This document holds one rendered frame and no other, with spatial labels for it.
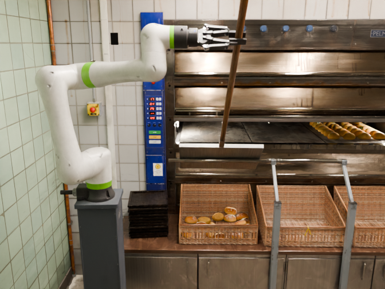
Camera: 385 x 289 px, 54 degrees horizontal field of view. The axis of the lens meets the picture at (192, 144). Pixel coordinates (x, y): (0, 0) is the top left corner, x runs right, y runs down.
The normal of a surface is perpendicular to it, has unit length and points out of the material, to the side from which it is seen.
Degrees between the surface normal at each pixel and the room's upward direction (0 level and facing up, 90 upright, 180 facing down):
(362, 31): 90
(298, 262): 90
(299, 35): 90
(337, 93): 70
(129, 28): 90
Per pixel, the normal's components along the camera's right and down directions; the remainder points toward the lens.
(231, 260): -0.02, 0.27
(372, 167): -0.02, -0.09
